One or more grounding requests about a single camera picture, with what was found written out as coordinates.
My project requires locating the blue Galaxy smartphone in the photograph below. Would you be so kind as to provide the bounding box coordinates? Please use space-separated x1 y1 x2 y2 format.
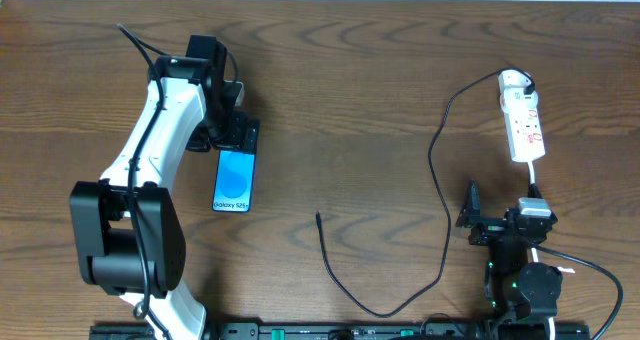
212 150 255 213

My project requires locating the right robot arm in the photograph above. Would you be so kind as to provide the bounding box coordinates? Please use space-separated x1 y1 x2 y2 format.
456 181 563 339

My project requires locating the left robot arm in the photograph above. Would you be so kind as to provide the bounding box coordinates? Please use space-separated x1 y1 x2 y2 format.
69 35 260 339

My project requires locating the white power strip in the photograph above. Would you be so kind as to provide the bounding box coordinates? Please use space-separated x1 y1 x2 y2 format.
498 69 545 163

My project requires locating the white power strip cord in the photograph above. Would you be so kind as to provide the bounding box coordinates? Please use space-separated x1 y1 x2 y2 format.
526 160 557 340

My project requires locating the black USB charging cable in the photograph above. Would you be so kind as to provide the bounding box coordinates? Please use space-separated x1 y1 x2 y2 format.
315 66 537 319

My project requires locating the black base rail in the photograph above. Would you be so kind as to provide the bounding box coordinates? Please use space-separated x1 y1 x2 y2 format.
88 321 591 340

